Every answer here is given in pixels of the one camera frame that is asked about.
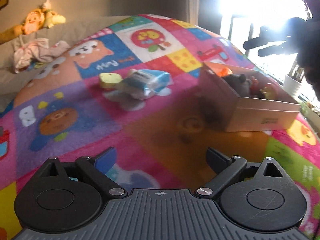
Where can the white cardboard box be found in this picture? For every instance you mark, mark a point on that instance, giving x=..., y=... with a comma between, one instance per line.
x=225, y=108

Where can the red figurine toy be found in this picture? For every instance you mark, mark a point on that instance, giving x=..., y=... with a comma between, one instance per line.
x=254, y=88

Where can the blue tissue pack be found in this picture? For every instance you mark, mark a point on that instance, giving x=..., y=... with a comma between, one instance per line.
x=143, y=84

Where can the pink crumpled cloth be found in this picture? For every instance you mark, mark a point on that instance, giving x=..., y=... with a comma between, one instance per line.
x=37, y=50

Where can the black plush toy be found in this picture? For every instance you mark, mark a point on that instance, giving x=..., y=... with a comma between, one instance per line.
x=239, y=84

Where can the beige curtain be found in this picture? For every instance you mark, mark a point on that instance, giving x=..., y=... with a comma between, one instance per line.
x=193, y=0

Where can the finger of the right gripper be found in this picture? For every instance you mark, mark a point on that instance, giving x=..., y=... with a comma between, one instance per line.
x=284, y=48
x=266, y=35

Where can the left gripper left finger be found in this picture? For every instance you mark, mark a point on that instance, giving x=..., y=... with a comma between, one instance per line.
x=93, y=170

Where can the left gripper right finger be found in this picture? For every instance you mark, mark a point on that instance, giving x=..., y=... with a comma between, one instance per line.
x=227, y=170

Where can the colourful cartoon play mat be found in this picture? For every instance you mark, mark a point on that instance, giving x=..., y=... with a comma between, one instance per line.
x=53, y=113

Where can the orange duck plush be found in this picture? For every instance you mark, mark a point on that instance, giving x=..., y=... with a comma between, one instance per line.
x=33, y=21

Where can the white plant pot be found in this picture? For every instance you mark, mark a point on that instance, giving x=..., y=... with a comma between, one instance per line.
x=291, y=86

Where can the yellow small plush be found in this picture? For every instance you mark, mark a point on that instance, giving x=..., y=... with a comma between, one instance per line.
x=51, y=17

